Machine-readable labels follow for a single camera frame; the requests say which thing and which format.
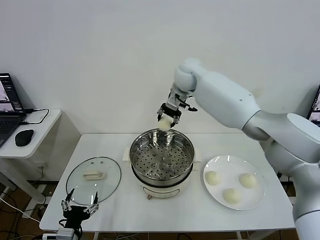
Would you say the black laptop with grey screen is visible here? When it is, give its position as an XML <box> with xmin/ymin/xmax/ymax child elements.
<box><xmin>308</xmin><ymin>84</ymin><xmax>320</xmax><ymax>122</ymax></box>

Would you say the round glass pot lid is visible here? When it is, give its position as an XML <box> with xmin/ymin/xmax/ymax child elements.
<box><xmin>65</xmin><ymin>156</ymin><xmax>122</xmax><ymax>206</ymax></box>

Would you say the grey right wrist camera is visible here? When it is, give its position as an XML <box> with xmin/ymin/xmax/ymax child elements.
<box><xmin>167</xmin><ymin>93</ymin><xmax>191</xmax><ymax>111</ymax></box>

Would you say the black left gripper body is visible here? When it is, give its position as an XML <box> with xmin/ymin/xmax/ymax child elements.
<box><xmin>62</xmin><ymin>204</ymin><xmax>90</xmax><ymax>229</ymax></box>

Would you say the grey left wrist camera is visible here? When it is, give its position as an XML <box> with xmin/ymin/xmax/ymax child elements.
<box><xmin>56</xmin><ymin>226</ymin><xmax>76</xmax><ymax>240</ymax></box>

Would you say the white side table with mouse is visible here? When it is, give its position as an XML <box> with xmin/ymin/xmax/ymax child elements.
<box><xmin>0</xmin><ymin>108</ymin><xmax>62</xmax><ymax>218</ymax></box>

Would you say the white floor cable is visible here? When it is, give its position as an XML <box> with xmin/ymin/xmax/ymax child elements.
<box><xmin>0</xmin><ymin>194</ymin><xmax>42</xmax><ymax>223</ymax></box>

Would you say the white steamed baozi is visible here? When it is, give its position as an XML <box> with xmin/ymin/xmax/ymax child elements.
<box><xmin>205</xmin><ymin>170</ymin><xmax>222</xmax><ymax>187</ymax></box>
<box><xmin>238</xmin><ymin>172</ymin><xmax>258</xmax><ymax>189</ymax></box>
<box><xmin>222</xmin><ymin>187</ymin><xmax>242</xmax><ymax>206</ymax></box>
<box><xmin>157</xmin><ymin>118</ymin><xmax>174</xmax><ymax>131</ymax></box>

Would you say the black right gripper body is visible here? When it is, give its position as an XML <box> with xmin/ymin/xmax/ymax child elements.
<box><xmin>159</xmin><ymin>102</ymin><xmax>183</xmax><ymax>119</ymax></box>

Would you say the white electric cooking pot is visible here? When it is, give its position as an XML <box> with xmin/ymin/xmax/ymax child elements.
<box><xmin>121</xmin><ymin>147</ymin><xmax>203</xmax><ymax>201</ymax></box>

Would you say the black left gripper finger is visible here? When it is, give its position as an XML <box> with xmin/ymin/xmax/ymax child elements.
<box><xmin>60</xmin><ymin>188</ymin><xmax>75</xmax><ymax>211</ymax></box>
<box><xmin>83</xmin><ymin>190</ymin><xmax>100</xmax><ymax>215</ymax></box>

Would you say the black computer mouse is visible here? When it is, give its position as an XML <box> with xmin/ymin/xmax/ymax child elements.
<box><xmin>14</xmin><ymin>129</ymin><xmax>35</xmax><ymax>147</ymax></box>

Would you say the black laptop with wide keyboard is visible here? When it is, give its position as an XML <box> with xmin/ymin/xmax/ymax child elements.
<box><xmin>0</xmin><ymin>72</ymin><xmax>27</xmax><ymax>148</ymax></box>

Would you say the round white plate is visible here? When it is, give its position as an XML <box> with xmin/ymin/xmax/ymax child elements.
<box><xmin>202</xmin><ymin>154</ymin><xmax>265</xmax><ymax>211</ymax></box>

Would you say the perforated steel steamer basket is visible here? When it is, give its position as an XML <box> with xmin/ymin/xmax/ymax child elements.
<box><xmin>129</xmin><ymin>128</ymin><xmax>195</xmax><ymax>187</ymax></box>

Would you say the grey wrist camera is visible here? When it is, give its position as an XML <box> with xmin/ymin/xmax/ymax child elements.
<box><xmin>56</xmin><ymin>226</ymin><xmax>76</xmax><ymax>240</ymax></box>
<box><xmin>167</xmin><ymin>93</ymin><xmax>191</xmax><ymax>111</ymax></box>

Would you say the black laptop adapter cable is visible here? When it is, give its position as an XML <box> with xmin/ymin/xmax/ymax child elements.
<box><xmin>21</xmin><ymin>108</ymin><xmax>50</xmax><ymax>125</ymax></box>

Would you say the floor power strip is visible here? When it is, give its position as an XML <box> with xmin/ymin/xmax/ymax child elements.
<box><xmin>39</xmin><ymin>185</ymin><xmax>55</xmax><ymax>199</ymax></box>

